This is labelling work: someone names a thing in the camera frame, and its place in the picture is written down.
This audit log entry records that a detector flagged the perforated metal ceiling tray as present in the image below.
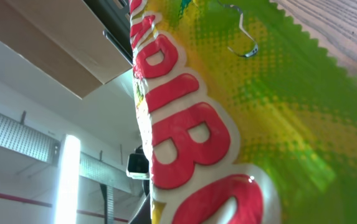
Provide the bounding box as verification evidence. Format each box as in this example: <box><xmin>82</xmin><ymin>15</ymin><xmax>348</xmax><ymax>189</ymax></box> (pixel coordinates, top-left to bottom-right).
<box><xmin>0</xmin><ymin>113</ymin><xmax>141</xmax><ymax>195</ymax></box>

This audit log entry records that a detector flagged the bright ceiling light strip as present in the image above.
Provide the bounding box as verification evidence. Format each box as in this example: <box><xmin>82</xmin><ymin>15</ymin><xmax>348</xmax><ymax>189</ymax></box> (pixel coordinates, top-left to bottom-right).
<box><xmin>53</xmin><ymin>134</ymin><xmax>81</xmax><ymax>224</ymax></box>

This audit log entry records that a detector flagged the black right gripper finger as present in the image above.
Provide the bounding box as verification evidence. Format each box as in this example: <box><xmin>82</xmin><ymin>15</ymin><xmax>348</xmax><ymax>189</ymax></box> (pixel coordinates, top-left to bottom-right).
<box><xmin>128</xmin><ymin>195</ymin><xmax>151</xmax><ymax>224</ymax></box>

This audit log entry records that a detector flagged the beige overhead cabinet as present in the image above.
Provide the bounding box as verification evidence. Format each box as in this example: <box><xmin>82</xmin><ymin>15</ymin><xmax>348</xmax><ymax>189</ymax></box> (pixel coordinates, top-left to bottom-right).
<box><xmin>0</xmin><ymin>0</ymin><xmax>132</xmax><ymax>98</ymax></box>

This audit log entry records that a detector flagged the overhead camera on mount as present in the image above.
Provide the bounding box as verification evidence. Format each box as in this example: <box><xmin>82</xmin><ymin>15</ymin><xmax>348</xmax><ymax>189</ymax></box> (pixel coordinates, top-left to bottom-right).
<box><xmin>126</xmin><ymin>145</ymin><xmax>150</xmax><ymax>180</ymax></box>

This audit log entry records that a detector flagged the Haribo gummy candy bag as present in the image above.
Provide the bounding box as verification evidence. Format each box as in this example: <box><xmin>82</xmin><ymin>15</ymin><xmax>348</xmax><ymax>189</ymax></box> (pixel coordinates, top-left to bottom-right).
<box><xmin>129</xmin><ymin>0</ymin><xmax>357</xmax><ymax>223</ymax></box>

